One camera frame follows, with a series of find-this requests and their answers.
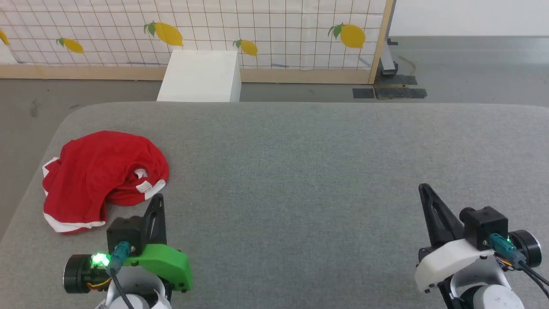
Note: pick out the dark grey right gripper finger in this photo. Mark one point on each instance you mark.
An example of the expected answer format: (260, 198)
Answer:
(444, 229)

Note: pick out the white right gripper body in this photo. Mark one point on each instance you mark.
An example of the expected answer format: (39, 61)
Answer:
(450, 259)

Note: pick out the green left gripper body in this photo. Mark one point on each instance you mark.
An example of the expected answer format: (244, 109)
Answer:
(167, 264)

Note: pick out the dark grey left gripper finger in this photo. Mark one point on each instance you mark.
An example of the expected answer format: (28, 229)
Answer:
(157, 227)

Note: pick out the red shirt with white trim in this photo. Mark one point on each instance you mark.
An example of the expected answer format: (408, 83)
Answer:
(94, 171)

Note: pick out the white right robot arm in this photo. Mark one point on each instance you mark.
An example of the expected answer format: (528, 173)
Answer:
(489, 296)

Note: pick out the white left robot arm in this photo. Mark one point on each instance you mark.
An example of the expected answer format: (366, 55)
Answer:
(77, 274)

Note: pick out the grey fabric sofa surface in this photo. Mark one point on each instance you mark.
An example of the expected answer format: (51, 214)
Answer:
(291, 180)

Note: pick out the large black floor mat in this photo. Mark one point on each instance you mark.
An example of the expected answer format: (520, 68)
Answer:
(401, 92)

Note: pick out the small black floor mat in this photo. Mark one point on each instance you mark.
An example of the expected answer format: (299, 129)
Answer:
(363, 93)

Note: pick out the white rectangular box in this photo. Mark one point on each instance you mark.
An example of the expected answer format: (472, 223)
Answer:
(201, 75)

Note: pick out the lemon-patterned grid partition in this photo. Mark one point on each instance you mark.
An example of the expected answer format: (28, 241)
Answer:
(300, 76)

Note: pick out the lemon print grid curtain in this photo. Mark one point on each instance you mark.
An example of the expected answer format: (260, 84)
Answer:
(266, 25)

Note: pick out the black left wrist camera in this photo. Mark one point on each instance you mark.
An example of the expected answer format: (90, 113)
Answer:
(126, 234)

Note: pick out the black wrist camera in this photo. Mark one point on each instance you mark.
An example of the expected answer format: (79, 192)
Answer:
(126, 234)
(487, 225)

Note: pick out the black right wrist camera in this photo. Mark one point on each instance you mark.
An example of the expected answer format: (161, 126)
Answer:
(487, 225)

